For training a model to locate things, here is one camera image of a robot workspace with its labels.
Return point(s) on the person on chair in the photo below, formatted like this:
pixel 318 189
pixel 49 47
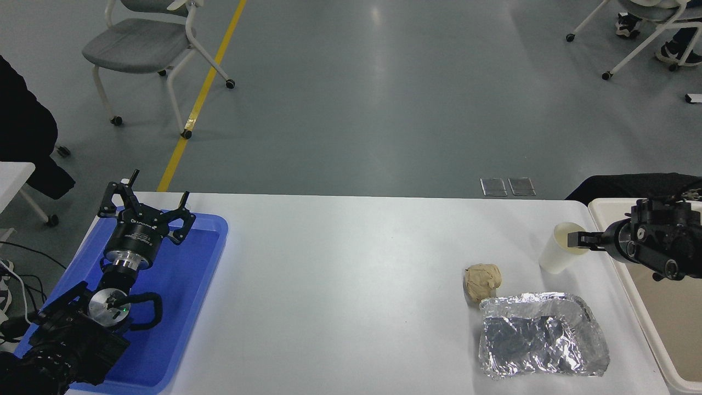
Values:
pixel 672 55

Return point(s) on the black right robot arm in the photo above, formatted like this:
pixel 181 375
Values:
pixel 666 241

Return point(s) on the blue plastic tray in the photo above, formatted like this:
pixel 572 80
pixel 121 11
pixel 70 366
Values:
pixel 186 285

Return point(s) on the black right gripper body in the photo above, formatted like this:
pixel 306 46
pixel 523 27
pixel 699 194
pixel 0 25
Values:
pixel 618 240

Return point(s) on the metal floor plate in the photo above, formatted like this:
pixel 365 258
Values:
pixel 493 186
pixel 522 186

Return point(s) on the white framed chair on casters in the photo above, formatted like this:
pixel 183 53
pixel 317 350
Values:
pixel 641 46

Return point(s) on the crumpled tan paper ball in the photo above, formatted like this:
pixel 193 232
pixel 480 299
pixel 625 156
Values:
pixel 482 280

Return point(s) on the grey chair with white frame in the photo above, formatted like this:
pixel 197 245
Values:
pixel 137 46

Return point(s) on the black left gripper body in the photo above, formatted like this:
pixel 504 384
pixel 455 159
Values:
pixel 136 233

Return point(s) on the crumpled foil tray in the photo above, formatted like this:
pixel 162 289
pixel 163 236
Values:
pixel 526 340

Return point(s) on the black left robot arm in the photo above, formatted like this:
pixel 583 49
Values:
pixel 71 334

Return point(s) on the large pale bin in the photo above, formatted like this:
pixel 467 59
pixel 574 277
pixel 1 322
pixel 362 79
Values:
pixel 669 312

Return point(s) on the black chair caster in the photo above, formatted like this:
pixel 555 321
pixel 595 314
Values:
pixel 63 151

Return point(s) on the white side table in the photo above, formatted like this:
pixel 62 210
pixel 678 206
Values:
pixel 13 181

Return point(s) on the small white floor object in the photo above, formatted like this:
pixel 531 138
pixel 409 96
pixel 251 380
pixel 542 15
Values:
pixel 694 99

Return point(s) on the white paper cup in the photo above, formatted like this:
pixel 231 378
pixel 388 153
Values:
pixel 556 255

